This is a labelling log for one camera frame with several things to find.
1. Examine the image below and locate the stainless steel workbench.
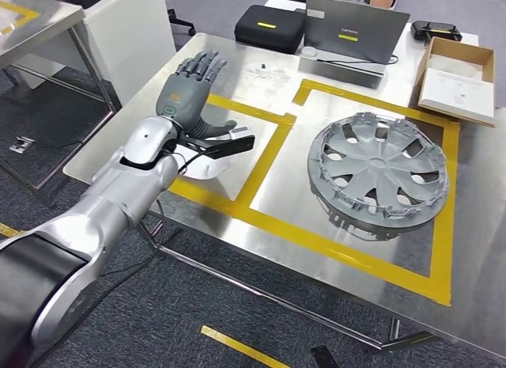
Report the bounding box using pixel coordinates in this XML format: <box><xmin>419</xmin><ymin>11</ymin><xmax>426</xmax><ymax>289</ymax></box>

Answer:
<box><xmin>63</xmin><ymin>25</ymin><xmax>506</xmax><ymax>362</ymax></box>

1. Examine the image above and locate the white plastic shell part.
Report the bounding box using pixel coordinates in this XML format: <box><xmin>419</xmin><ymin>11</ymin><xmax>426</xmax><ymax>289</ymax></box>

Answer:
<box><xmin>173</xmin><ymin>140</ymin><xmax>232</xmax><ymax>181</ymax></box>

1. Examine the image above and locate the yellow tape outline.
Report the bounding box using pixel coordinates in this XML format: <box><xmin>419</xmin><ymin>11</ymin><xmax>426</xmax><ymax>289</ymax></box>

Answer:
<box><xmin>167</xmin><ymin>78</ymin><xmax>461</xmax><ymax>307</ymax></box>

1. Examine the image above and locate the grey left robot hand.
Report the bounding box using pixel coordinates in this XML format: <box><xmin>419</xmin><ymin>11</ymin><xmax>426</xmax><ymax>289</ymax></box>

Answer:
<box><xmin>155</xmin><ymin>50</ymin><xmax>238</xmax><ymax>140</ymax></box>

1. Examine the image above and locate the metal floor socket plate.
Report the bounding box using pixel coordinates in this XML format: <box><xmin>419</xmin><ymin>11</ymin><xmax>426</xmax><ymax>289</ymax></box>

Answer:
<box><xmin>10</xmin><ymin>136</ymin><xmax>35</xmax><ymax>155</ymax></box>

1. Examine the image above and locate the grey laptop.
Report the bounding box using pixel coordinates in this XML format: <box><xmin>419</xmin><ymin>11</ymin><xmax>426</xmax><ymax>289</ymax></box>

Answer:
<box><xmin>299</xmin><ymin>0</ymin><xmax>410</xmax><ymax>89</ymax></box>

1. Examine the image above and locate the black carrying case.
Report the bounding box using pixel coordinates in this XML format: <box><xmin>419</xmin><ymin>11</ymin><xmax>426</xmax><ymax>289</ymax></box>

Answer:
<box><xmin>234</xmin><ymin>5</ymin><xmax>306</xmax><ymax>55</ymax></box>

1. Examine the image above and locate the stainless steel table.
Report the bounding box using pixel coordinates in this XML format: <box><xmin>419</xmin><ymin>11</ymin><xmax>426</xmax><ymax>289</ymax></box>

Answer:
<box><xmin>0</xmin><ymin>0</ymin><xmax>118</xmax><ymax>207</ymax></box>

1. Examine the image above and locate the grey plastic wheel hubcap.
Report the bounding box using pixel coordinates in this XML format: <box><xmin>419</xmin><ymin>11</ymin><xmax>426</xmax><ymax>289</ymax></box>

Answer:
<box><xmin>307</xmin><ymin>112</ymin><xmax>449</xmax><ymax>242</ymax></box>

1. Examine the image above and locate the white cabinet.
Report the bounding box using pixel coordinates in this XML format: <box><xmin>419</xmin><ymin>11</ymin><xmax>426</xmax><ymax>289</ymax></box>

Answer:
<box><xmin>16</xmin><ymin>0</ymin><xmax>176</xmax><ymax>107</ymax></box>

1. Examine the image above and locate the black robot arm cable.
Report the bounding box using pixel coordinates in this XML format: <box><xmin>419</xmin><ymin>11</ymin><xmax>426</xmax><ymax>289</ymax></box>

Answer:
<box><xmin>99</xmin><ymin>147</ymin><xmax>210</xmax><ymax>283</ymax></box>

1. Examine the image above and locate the black office chair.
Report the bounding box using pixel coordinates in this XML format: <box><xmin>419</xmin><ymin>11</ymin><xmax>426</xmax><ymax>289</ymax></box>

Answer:
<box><xmin>161</xmin><ymin>0</ymin><xmax>196</xmax><ymax>37</ymax></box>

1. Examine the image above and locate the black robot body part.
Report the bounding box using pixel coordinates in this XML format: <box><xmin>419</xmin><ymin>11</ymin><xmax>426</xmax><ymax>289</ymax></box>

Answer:
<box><xmin>310</xmin><ymin>345</ymin><xmax>339</xmax><ymax>368</ymax></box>

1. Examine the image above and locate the black handheld controller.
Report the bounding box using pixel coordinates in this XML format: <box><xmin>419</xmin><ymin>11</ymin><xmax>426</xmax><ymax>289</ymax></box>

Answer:
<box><xmin>410</xmin><ymin>20</ymin><xmax>463</xmax><ymax>44</ymax></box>

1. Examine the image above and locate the open cardboard box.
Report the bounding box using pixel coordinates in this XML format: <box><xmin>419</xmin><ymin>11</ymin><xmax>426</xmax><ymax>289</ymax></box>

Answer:
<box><xmin>413</xmin><ymin>36</ymin><xmax>496</xmax><ymax>128</ymax></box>

